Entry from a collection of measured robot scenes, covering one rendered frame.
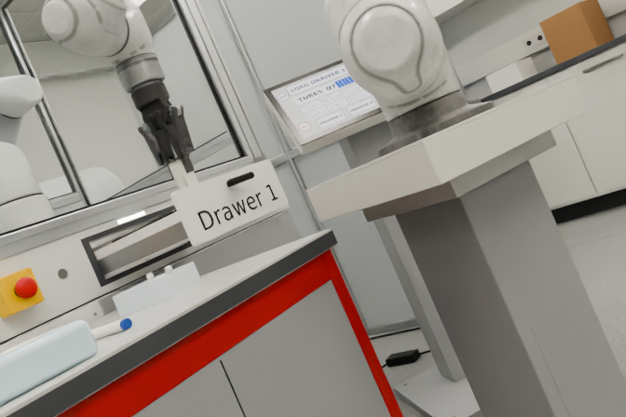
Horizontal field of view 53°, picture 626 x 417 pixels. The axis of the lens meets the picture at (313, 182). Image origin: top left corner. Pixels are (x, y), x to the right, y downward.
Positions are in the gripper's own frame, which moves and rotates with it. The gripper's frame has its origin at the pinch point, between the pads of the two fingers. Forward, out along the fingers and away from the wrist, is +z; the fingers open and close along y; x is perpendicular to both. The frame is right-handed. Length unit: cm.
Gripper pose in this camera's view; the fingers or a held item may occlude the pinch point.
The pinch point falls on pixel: (183, 176)
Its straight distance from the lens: 135.7
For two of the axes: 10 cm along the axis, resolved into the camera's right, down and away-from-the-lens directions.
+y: -7.4, 3.0, 6.0
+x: -5.5, 2.4, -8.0
